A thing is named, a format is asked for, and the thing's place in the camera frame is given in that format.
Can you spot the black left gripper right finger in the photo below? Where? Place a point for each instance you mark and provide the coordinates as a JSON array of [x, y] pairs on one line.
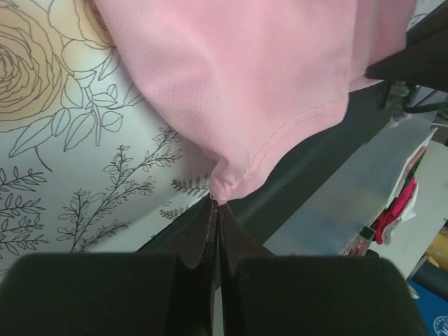
[[264, 294]]

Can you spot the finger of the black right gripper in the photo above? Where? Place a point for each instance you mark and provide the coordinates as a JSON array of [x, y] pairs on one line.
[[424, 60]]

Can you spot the floral table cloth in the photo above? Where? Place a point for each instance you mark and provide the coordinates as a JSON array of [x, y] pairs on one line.
[[86, 163]]

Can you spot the pink t shirt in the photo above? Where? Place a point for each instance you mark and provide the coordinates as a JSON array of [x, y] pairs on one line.
[[249, 80]]

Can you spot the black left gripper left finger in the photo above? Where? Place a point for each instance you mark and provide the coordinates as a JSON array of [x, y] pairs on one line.
[[166, 291]]

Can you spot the aluminium frame rail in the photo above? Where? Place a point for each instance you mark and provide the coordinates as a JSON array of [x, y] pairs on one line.
[[332, 196]]

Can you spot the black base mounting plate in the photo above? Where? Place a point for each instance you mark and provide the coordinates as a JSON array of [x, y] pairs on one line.
[[305, 168]]

